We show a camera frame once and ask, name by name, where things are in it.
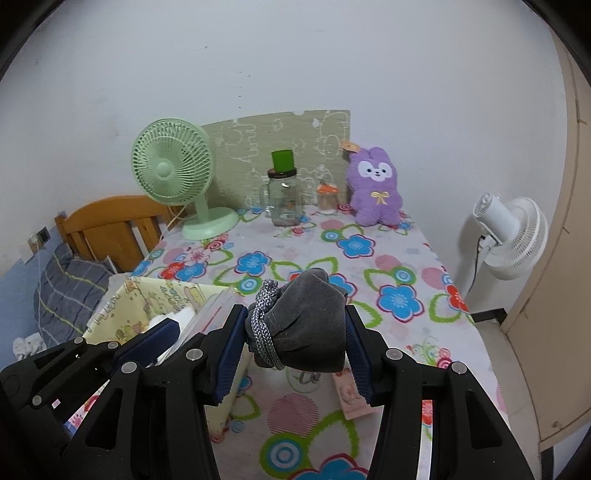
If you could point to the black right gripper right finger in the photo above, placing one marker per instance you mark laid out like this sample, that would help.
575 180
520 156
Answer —
470 438

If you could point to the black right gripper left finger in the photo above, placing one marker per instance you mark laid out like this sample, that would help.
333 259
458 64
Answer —
150 423

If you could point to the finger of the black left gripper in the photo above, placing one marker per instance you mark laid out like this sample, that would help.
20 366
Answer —
145 348

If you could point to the white soft cloth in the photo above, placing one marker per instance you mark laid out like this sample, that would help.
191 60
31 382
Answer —
182 318

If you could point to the grey drawstring pouch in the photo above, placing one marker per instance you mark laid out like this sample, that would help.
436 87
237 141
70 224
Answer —
300 325

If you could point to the white crumpled cloth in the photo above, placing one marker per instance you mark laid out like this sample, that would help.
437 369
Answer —
29 346

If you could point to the yellow cartoon storage box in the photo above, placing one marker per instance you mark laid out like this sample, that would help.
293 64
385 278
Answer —
138 303

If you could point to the blue plaid pillow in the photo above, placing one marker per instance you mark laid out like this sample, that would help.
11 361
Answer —
69 290

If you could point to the pink cartoon packet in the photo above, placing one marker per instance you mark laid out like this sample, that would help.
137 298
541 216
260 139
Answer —
352 402

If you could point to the wooden headboard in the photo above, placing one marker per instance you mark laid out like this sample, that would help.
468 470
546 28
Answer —
123 229

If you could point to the floral tablecloth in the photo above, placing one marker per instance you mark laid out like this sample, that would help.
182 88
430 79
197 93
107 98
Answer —
289 424

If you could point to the green desk fan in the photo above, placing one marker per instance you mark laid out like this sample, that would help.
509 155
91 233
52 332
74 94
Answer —
172 162

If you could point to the glass mason jar mug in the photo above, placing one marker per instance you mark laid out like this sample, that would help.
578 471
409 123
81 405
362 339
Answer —
281 197

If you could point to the white standing fan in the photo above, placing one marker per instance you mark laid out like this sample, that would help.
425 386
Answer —
515 235

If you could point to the green cup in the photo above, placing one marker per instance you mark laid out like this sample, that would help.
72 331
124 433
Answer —
283 161

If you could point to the cotton swab jar orange lid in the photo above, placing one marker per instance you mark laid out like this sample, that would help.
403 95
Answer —
327 197

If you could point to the purple plush bunny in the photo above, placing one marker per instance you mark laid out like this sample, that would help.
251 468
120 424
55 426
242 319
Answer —
373 185

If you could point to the green cartoon wall board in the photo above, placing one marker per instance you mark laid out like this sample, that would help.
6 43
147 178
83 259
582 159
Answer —
242 152

